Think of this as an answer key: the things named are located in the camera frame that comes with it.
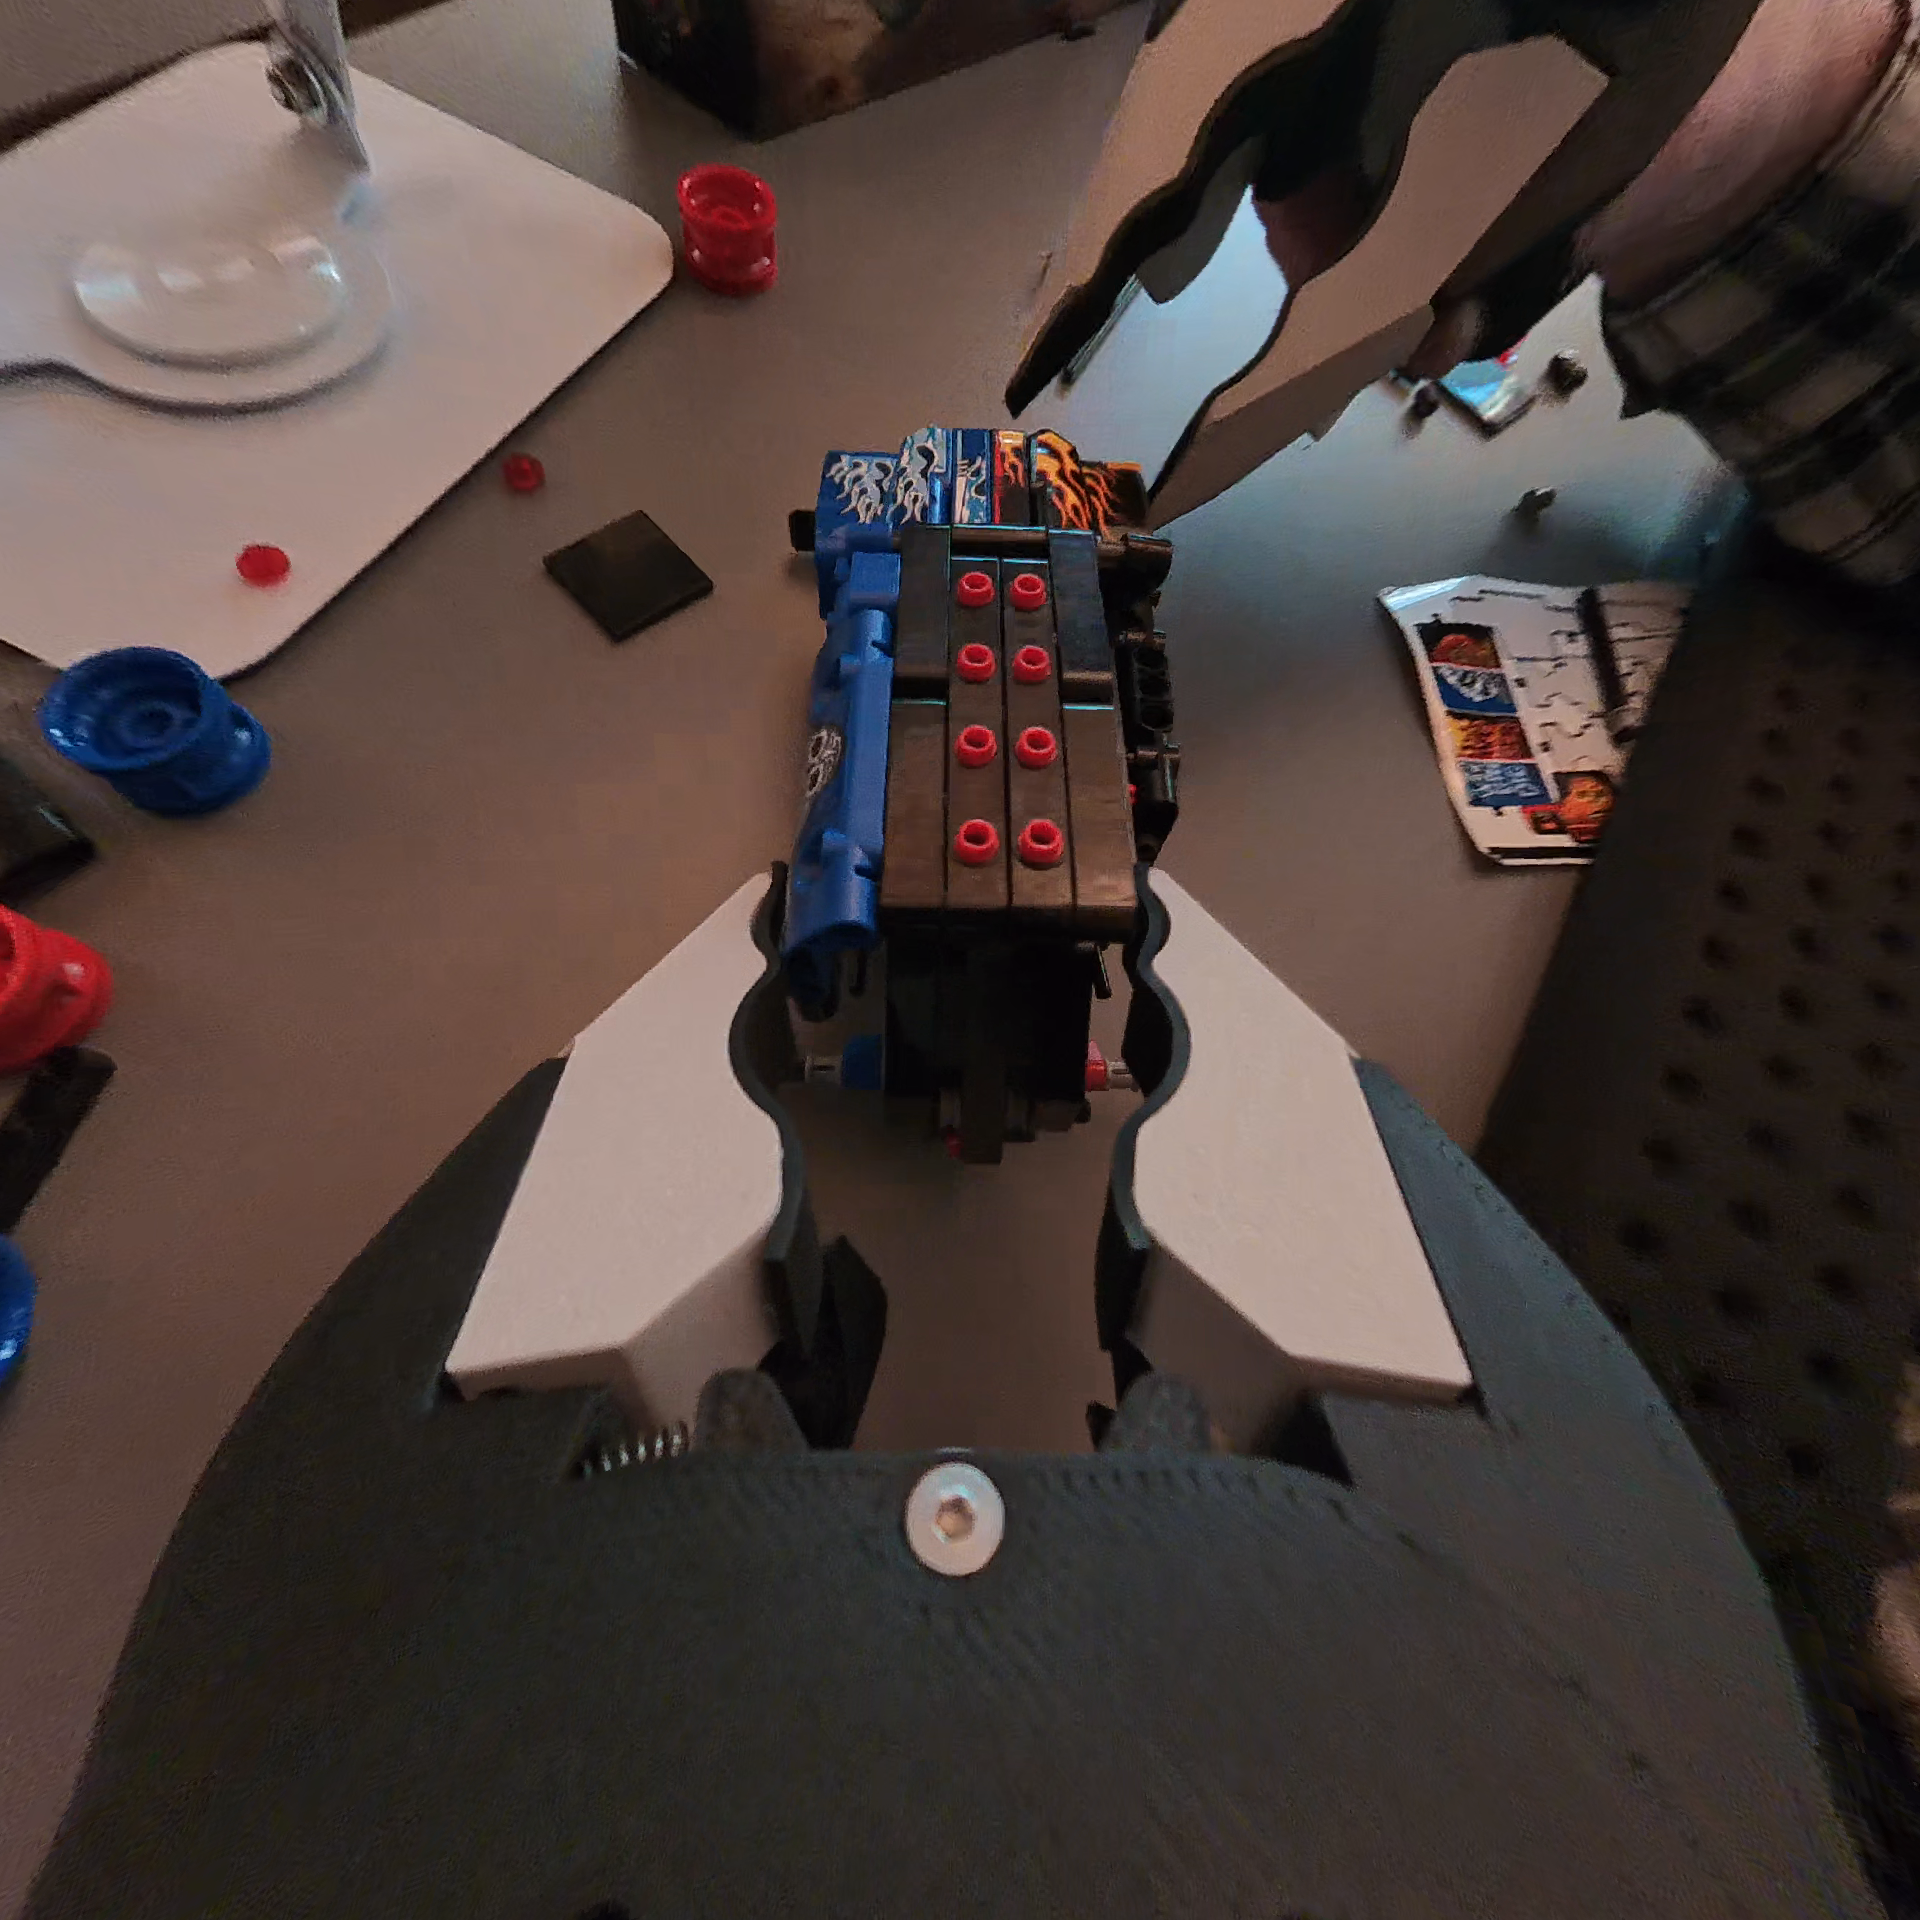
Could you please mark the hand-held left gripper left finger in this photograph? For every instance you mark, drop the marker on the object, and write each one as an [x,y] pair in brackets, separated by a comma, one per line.
[630,1200]

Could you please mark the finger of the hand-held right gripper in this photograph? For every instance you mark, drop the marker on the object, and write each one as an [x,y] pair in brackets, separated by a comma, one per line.
[1156,119]
[1426,196]

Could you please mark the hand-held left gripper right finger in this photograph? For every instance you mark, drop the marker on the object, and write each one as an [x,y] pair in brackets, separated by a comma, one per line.
[1290,1200]

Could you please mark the black blue brick truck model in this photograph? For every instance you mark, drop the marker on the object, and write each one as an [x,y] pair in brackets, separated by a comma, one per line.
[990,750]

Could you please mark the person's right forearm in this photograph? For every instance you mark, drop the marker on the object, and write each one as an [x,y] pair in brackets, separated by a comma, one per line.
[1799,376]

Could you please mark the person's right hand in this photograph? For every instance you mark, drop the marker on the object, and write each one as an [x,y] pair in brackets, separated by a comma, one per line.
[1741,136]

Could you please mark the monster truck set box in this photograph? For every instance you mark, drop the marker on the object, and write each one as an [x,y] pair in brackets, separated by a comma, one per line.
[839,54]

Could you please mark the black dotted mat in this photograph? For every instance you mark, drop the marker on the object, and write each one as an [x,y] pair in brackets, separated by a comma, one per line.
[1724,1200]

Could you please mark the red wheel hub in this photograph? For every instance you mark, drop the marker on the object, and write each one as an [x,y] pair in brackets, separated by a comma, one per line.
[727,224]
[45,983]

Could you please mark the sticker sheet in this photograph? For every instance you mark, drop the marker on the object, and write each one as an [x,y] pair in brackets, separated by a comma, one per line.
[1516,705]

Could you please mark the blue wheel hub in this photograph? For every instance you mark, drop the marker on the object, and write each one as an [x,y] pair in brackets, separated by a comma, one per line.
[11,1312]
[150,727]

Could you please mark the white book stand base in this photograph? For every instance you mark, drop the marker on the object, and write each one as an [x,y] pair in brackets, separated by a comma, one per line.
[494,301]

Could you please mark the black connector block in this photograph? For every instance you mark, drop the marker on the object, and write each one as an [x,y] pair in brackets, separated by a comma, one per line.
[30,832]

